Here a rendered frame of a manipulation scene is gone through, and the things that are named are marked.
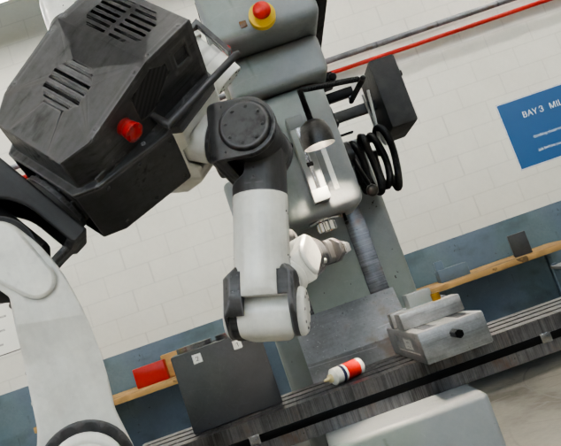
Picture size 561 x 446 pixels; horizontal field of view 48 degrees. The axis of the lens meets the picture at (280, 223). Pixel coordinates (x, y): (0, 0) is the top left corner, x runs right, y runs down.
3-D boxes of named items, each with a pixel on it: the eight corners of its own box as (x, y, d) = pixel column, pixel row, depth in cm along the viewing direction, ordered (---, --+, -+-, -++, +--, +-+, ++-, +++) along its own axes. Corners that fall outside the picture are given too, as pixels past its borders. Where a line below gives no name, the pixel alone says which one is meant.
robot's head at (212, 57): (214, 93, 116) (244, 62, 119) (172, 56, 115) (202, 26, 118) (208, 107, 122) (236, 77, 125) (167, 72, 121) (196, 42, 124)
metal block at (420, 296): (438, 311, 153) (429, 287, 153) (414, 319, 152) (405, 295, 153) (432, 311, 158) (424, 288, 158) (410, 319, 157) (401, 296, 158)
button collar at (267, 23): (279, 21, 139) (270, -3, 140) (253, 30, 139) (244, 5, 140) (279, 26, 141) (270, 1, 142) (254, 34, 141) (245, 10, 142)
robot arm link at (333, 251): (338, 226, 143) (322, 227, 132) (352, 267, 142) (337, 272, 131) (288, 245, 148) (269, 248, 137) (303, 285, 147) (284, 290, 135)
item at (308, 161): (331, 197, 146) (301, 113, 148) (315, 203, 146) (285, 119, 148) (330, 200, 150) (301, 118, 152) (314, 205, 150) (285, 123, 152)
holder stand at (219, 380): (283, 402, 151) (256, 321, 154) (194, 435, 148) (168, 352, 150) (278, 396, 163) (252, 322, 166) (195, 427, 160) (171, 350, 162)
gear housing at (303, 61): (331, 68, 150) (317, 30, 151) (233, 102, 149) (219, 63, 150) (323, 111, 183) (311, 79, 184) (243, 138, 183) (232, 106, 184)
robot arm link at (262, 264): (300, 332, 93) (293, 185, 98) (214, 336, 95) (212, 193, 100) (311, 336, 104) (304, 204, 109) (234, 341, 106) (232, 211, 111)
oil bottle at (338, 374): (365, 361, 151) (328, 377, 146) (365, 376, 153) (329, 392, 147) (354, 354, 155) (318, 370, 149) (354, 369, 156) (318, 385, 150)
